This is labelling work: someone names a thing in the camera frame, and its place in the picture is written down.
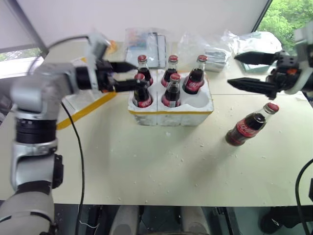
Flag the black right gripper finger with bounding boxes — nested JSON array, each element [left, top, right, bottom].
[[227, 77, 279, 100], [233, 51, 280, 66]]

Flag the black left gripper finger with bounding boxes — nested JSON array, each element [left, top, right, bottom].
[[114, 79, 150, 94], [110, 62, 138, 73]]

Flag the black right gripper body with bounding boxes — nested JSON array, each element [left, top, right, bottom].
[[266, 50, 301, 94]]

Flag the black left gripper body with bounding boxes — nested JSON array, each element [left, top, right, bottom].
[[96, 60, 120, 93]]

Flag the glass cola bottle red cap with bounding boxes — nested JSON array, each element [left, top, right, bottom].
[[135, 55, 155, 86], [132, 73, 154, 109], [161, 72, 182, 108], [224, 102, 280, 147], [160, 55, 179, 88], [182, 55, 209, 95]]

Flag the white foam yellow-taped box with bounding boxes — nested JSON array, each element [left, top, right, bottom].
[[56, 56, 118, 131]]

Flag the white foam bottle crate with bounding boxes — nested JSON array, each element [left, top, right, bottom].
[[127, 68, 215, 127]]

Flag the white plastic bag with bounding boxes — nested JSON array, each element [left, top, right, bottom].
[[221, 29, 283, 72]]

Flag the orange snack packet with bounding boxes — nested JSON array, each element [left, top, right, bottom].
[[106, 40, 118, 55]]

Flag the clear bag with colourful print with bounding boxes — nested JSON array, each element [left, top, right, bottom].
[[124, 27, 172, 70]]

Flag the stack of silver foil packs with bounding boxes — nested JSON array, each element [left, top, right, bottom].
[[203, 47, 228, 73]]

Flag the clear crumpled plastic bag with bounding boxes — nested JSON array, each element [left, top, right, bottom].
[[178, 31, 231, 72]]

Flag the black rounded shape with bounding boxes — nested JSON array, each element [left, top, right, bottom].
[[260, 207, 313, 234]]

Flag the grey rounded shape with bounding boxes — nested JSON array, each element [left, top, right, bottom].
[[180, 207, 211, 235]]

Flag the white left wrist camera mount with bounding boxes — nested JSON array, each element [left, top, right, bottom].
[[86, 33, 111, 74]]

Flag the dark window frame post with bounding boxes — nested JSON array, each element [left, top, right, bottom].
[[4, 0, 50, 57], [251, 0, 273, 32]]

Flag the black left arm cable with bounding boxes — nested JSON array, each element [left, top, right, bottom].
[[28, 36, 89, 235]]

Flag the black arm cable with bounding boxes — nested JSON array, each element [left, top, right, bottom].
[[294, 158, 313, 235], [28, 36, 89, 235]]

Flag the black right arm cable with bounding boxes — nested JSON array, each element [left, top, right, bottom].
[[294, 158, 313, 235]]

